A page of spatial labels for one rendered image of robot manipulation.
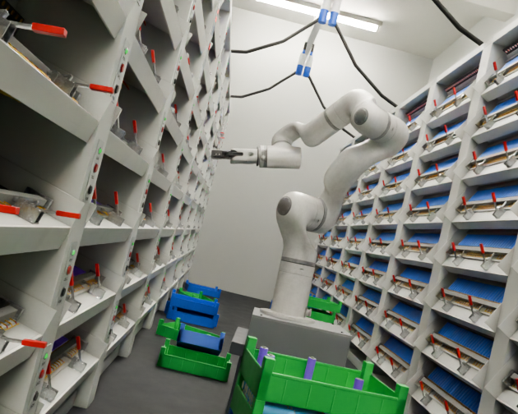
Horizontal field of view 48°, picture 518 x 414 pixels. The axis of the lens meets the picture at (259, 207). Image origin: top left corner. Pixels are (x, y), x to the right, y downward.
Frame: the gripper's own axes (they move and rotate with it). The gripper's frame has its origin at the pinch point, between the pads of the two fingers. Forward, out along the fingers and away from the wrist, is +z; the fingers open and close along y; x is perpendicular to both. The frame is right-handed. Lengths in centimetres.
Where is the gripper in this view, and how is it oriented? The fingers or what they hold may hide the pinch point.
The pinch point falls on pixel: (216, 154)
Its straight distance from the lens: 220.6
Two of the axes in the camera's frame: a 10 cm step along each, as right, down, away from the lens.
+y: -0.5, 0.4, 10.0
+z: -10.0, -0.4, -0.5
